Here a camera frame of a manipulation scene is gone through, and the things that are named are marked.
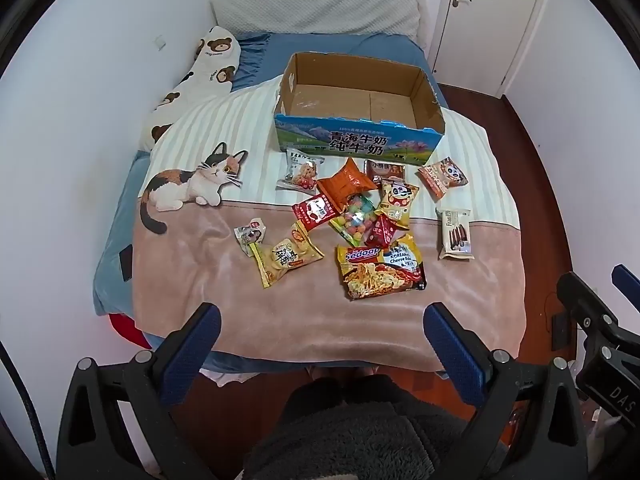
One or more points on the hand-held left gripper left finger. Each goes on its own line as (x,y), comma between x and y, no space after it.
(195,345)

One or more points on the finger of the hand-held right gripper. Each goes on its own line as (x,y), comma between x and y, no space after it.
(627,282)
(582,300)

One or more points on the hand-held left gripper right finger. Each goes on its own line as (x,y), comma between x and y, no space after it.
(452,345)

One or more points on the red packet with green band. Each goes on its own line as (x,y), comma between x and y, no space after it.
(315,212)

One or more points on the printed cardboard box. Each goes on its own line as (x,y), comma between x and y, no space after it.
(350,105)

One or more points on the cat print blanket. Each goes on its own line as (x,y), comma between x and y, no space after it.
(225,290)

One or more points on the red object under bed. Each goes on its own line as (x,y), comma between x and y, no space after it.
(127,330)

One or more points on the instant noodle packet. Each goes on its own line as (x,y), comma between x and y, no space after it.
(380,270)

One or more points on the flat black rectangular object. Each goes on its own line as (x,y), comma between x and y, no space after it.
(127,262)

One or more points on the white wafer biscuit packet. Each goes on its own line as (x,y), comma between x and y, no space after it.
(455,235)

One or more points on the small grey white packet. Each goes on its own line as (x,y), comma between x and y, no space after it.
(249,234)

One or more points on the yellow chip packet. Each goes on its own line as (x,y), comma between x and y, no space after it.
(285,255)

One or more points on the small dark red packet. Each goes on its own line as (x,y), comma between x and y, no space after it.
(387,232)

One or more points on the yellow cartoon face packet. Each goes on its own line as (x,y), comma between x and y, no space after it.
(398,202)

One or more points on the clear bag of colourful candy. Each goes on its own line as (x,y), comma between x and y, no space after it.
(352,220)

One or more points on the orange panda print packet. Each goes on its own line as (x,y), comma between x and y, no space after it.
(442,175)

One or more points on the brown snack packet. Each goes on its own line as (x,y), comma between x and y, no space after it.
(385,170)

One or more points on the orange snack packet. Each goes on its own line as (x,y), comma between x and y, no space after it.
(345,182)

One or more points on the white cookie packet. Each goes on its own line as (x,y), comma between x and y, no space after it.
(301,172)

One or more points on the bear print pillow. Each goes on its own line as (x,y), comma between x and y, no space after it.
(210,67)

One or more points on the white door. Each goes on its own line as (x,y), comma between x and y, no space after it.
(490,25)

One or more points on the blue bedsheet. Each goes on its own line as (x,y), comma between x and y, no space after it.
(260,57)

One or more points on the grey white pillow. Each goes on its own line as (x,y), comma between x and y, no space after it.
(315,10)

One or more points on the white wall socket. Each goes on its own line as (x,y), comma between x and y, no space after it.
(161,42)

